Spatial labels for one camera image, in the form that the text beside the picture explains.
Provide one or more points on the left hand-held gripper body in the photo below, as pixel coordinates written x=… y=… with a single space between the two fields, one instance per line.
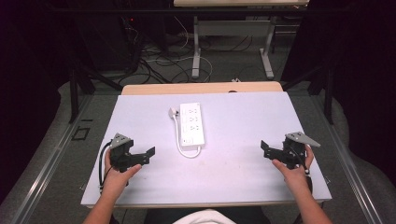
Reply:
x=120 y=152

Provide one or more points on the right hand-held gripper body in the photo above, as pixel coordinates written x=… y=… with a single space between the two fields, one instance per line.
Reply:
x=295 y=149

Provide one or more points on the person's right hand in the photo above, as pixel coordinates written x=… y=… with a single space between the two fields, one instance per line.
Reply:
x=294 y=177

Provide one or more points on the person's left hand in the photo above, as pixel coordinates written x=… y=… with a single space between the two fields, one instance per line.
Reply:
x=116 y=180

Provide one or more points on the white table cover board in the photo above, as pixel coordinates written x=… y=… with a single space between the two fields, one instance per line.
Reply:
x=236 y=140

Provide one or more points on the white power plug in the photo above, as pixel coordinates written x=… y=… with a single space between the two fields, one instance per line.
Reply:
x=172 y=112

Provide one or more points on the white power strip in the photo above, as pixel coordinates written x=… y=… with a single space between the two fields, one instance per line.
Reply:
x=192 y=124

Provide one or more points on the black metal stand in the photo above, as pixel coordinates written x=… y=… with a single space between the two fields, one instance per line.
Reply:
x=327 y=93
x=74 y=93

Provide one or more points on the wooden table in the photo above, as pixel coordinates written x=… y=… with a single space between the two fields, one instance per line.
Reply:
x=199 y=88

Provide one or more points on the person's white shirt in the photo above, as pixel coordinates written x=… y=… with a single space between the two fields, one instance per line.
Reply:
x=204 y=217

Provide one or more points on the dark curtain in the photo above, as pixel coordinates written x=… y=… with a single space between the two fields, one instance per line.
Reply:
x=31 y=77
x=358 y=62

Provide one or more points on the black computer tower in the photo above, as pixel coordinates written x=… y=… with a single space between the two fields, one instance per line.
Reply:
x=106 y=43

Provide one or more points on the grey metal-legged desk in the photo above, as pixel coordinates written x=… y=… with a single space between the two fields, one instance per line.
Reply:
x=233 y=28

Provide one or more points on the black floor hatch frame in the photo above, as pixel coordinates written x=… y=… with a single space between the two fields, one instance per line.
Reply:
x=81 y=133

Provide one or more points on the aluminium floor rail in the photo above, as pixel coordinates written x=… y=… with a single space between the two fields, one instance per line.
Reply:
x=351 y=174
x=40 y=180

